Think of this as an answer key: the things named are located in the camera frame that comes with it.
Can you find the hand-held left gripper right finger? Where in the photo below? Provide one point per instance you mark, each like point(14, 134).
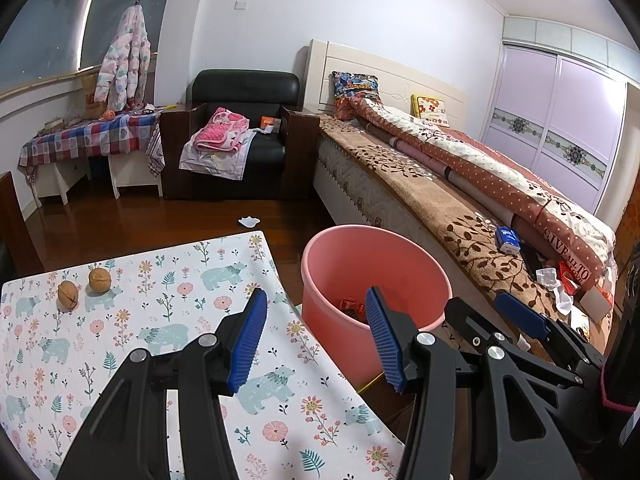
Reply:
point(385, 347)

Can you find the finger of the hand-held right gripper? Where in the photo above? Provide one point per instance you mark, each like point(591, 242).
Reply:
point(520, 315)
point(470, 325)

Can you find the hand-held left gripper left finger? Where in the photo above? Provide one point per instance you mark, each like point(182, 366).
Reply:
point(247, 347)

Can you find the pink plastic bucket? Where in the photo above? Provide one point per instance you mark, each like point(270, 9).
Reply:
point(330, 270)

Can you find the white crumpled cloth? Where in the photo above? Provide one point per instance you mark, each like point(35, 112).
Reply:
point(555, 285)

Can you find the black phone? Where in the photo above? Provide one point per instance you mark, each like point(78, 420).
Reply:
point(530, 260)

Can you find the red snack wrapper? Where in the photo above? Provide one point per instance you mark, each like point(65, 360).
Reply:
point(348, 305)

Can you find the red flat box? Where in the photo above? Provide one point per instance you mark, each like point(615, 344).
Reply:
point(570, 275)

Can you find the white cardboard box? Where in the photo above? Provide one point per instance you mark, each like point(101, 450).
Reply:
point(595, 302)

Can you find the blue tissue pack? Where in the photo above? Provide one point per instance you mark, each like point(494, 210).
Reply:
point(507, 239)

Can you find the bed with floral quilt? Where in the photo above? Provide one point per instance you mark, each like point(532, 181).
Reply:
point(450, 210)

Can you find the white paper scrap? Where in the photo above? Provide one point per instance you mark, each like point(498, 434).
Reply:
point(248, 221)

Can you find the floral dotted quilt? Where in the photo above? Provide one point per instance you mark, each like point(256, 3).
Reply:
point(500, 175)

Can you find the brown walnut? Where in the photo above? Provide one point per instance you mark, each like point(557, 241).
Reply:
point(100, 280)
point(67, 295)

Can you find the white quilted mattress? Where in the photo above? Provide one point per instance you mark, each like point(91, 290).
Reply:
point(350, 185)

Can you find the white floral cloth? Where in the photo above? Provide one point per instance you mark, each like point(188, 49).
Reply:
point(215, 162)

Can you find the purple sliding door wardrobe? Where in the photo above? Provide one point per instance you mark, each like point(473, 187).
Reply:
point(550, 125)

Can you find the white wooden stool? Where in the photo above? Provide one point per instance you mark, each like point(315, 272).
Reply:
point(135, 172)
point(60, 180)

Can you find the pink folded blanket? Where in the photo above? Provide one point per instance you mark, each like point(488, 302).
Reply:
point(220, 130)

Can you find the yellow floral pillow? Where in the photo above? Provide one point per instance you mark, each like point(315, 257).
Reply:
point(430, 109)

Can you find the small orange box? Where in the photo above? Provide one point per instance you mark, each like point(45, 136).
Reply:
point(270, 121)

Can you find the colourful patterned pillow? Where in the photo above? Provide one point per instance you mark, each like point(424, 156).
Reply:
point(355, 92)

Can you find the black leather armchair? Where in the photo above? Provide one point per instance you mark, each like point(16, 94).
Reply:
point(240, 87)

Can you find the checkered tablecloth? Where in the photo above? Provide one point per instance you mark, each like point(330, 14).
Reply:
point(90, 137)

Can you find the black leather sofa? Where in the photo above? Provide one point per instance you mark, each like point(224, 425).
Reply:
point(15, 220)

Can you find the white wooden headboard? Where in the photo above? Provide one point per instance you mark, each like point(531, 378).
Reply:
point(390, 67)

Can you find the small orange fruit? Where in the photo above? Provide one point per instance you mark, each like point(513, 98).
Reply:
point(109, 115)

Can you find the brown paper bag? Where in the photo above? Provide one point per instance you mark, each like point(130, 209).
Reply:
point(94, 95)

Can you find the pastel dotted padded jacket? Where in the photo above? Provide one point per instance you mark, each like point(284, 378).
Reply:
point(125, 55)

